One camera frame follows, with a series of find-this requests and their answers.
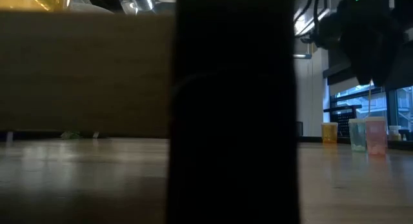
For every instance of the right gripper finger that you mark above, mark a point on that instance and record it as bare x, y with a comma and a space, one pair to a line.
382, 72
363, 72

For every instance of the black roller blind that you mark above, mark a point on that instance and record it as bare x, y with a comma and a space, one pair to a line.
403, 78

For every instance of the black perforated rack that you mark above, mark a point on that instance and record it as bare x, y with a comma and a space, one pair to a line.
342, 120

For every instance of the white lidded jar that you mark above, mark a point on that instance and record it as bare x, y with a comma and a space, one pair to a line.
394, 130

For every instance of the clear greenish plastic cup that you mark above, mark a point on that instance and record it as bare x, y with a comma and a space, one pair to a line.
357, 135

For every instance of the fluorescent ceiling light tube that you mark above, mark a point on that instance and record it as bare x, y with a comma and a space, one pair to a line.
301, 56

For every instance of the black mesh office chair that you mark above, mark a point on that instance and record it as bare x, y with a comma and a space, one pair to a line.
299, 128

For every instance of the green succulent plant in pot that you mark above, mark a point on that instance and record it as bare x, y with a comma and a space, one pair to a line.
69, 134

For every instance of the silver ceiling air duct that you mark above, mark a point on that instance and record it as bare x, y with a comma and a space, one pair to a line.
303, 24

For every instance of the black aluminium table frame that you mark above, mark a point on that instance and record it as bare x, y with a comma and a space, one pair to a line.
309, 139

